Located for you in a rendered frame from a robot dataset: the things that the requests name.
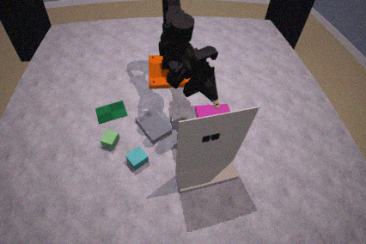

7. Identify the teal cube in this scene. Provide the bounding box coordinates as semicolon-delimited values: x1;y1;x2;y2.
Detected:
125;146;149;171

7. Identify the pink square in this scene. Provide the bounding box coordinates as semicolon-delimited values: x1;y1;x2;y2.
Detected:
195;104;230;118

